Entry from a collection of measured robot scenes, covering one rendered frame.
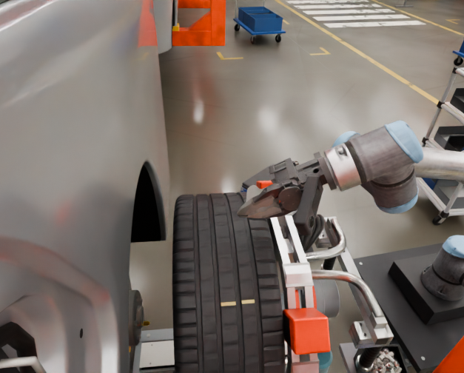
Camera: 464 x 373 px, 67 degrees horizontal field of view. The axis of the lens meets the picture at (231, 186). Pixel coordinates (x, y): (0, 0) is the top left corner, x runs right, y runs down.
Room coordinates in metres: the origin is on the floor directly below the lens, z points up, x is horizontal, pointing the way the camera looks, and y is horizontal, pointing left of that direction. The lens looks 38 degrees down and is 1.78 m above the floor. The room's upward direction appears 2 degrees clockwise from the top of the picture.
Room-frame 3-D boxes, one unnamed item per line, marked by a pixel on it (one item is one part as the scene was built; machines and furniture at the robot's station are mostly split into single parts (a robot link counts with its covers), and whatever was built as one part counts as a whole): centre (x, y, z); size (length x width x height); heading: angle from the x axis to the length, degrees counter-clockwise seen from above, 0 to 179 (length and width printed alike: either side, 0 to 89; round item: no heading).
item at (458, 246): (1.04, -1.03, 0.58); 0.17 x 0.15 x 0.18; 22
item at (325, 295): (0.63, -0.22, 0.85); 0.21 x 0.14 x 0.14; 97
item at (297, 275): (0.62, -0.15, 0.85); 0.54 x 0.07 x 0.54; 7
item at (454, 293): (1.05, -1.03, 0.45); 0.19 x 0.19 x 0.10
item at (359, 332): (0.48, -0.37, 0.93); 0.09 x 0.05 x 0.05; 97
